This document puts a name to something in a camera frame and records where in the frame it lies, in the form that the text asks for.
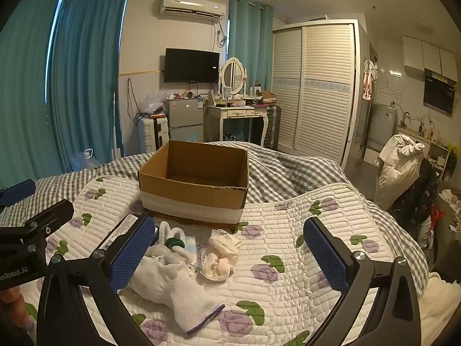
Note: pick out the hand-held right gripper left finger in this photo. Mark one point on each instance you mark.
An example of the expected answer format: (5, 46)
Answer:
(132, 248)

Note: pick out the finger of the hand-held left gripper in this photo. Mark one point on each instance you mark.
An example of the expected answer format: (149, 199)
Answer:
(54, 214)
(19, 191)

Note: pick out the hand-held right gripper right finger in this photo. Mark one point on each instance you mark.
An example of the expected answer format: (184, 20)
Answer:
(326, 250)

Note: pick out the white and green socks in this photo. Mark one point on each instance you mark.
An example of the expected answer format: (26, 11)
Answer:
(172, 239)

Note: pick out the white sock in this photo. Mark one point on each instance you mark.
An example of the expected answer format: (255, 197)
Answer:
(169, 281)

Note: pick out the brown cardboard box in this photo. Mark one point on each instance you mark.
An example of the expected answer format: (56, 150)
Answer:
(194, 194)

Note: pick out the cream lace cloth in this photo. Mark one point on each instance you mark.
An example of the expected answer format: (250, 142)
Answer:
(221, 256)

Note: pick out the person's left hand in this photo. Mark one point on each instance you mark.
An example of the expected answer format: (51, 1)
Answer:
(10, 308)

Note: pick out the floral quilted bed cover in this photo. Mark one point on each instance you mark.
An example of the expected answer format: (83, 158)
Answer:
(288, 277)

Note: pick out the clear water jug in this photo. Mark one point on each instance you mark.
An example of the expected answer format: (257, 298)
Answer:
(84, 160)

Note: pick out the grey checked blanket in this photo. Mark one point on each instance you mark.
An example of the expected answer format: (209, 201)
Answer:
(288, 173)

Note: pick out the wide teal curtain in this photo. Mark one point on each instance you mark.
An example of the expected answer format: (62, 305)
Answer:
(25, 97)

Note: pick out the white garment pile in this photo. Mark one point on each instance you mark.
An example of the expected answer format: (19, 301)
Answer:
(394, 169)

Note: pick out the dark floral garment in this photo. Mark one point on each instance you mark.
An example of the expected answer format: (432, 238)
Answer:
(417, 194)

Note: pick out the white ribbed suitcase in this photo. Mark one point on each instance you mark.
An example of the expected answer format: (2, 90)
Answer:
(149, 133)

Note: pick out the teal pleated curtain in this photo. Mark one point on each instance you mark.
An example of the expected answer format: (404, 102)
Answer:
(86, 79)

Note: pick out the dark suitcase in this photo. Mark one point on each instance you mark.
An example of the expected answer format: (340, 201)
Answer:
(273, 126)

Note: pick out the small grey fridge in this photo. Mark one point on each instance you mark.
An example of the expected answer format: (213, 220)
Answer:
(183, 115)

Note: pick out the blue plastic basket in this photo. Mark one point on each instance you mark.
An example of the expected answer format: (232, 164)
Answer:
(234, 137)

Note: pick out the clear plastic bag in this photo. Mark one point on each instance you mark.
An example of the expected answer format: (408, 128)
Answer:
(151, 102)

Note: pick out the white louvred wardrobe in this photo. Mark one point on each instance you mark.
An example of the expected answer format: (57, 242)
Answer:
(317, 90)

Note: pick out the white dressing table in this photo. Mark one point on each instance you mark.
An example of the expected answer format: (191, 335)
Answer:
(234, 113)

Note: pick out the hanging pink and white clothes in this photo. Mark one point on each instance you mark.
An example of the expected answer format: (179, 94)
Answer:
(369, 79)

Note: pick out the black range hood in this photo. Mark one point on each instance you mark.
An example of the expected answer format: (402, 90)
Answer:
(437, 93)

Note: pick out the white oval vanity mirror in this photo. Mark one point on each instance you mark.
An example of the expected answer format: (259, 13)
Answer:
(232, 74)

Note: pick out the narrow teal curtain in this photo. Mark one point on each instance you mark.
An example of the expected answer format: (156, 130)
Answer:
(250, 43)

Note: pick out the white air conditioner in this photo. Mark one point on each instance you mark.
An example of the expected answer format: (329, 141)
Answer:
(192, 7)

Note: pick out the black wall television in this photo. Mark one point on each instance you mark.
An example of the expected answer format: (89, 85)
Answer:
(191, 65)

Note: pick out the white wall cabinets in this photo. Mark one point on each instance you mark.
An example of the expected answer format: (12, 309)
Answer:
(425, 56)

